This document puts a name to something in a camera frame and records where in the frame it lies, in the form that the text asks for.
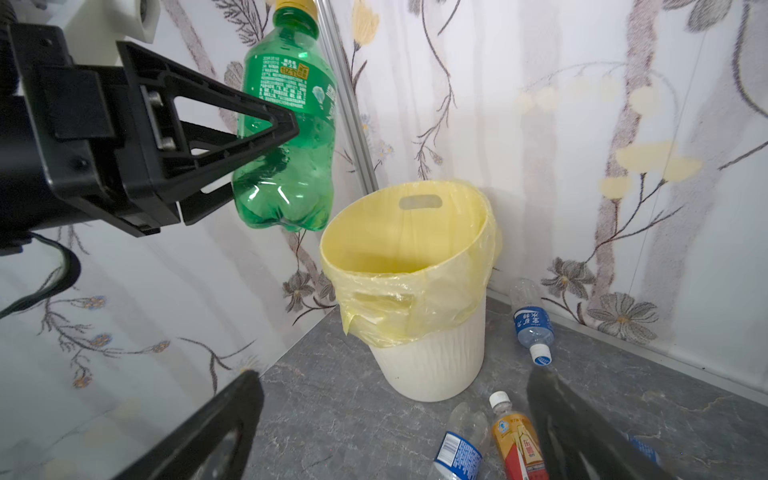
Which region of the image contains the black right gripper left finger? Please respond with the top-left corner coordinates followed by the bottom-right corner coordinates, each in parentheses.
top-left (117, 370), bottom-right (265, 479)

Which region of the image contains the blue label bottle centre left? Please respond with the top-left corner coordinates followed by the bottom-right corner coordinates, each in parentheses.
top-left (427, 402), bottom-right (490, 480)

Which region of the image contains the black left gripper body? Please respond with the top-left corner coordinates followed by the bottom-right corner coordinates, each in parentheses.
top-left (1, 23), bottom-right (180, 237)

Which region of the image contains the red orange tea bottle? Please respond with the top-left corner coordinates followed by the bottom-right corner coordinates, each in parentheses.
top-left (489, 391), bottom-right (549, 480)

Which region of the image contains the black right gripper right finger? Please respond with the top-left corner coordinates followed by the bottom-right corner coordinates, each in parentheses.
top-left (526, 367), bottom-right (675, 480)

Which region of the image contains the green soda bottle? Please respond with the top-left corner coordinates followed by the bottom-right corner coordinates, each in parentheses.
top-left (231, 1), bottom-right (337, 231)

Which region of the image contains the white bin with yellow liner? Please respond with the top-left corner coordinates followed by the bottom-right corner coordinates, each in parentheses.
top-left (320, 180), bottom-right (502, 402)

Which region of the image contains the blue label bottle by wall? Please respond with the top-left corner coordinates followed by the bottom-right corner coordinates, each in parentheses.
top-left (510, 278), bottom-right (555, 366)

